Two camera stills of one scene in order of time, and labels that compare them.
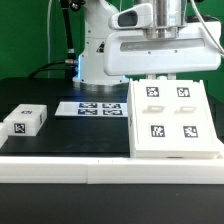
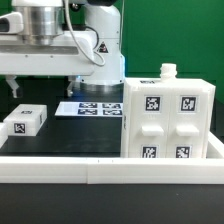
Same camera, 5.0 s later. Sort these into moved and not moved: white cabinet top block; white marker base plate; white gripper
Moved: white gripper
Not moved: white cabinet top block; white marker base plate
